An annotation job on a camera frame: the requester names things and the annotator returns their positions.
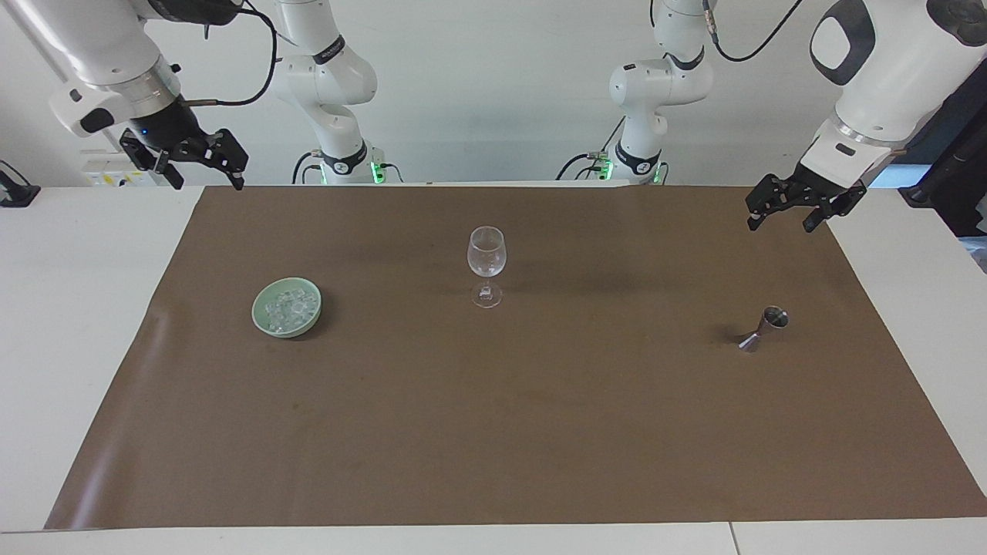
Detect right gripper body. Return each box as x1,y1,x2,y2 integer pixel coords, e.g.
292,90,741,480
128,96,204,153

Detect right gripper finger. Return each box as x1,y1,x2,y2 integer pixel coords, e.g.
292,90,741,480
120,129,186,190
179,129,250,192

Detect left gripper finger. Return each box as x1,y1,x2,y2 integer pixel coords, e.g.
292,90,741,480
745,173,807,233
802,197,855,234

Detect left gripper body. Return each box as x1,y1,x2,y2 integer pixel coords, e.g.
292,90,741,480
794,163,867,207

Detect clear ice cubes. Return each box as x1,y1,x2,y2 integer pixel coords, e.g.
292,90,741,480
264,293,317,328

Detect clear wine glass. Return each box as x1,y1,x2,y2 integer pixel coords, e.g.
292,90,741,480
467,225,508,310

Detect white socket box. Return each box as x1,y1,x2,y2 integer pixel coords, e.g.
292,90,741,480
82,151,163,188

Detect steel jigger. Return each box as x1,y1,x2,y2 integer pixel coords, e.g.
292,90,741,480
737,305,790,354

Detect black stand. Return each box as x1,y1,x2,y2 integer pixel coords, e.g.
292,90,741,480
0,160,42,209
898,60,987,238

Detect green ceramic bowl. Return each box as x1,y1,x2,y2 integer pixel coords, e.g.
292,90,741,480
251,277,325,339

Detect black cable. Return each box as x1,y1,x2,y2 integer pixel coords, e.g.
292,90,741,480
291,150,323,185
555,116,627,183
180,0,279,108
702,0,805,63

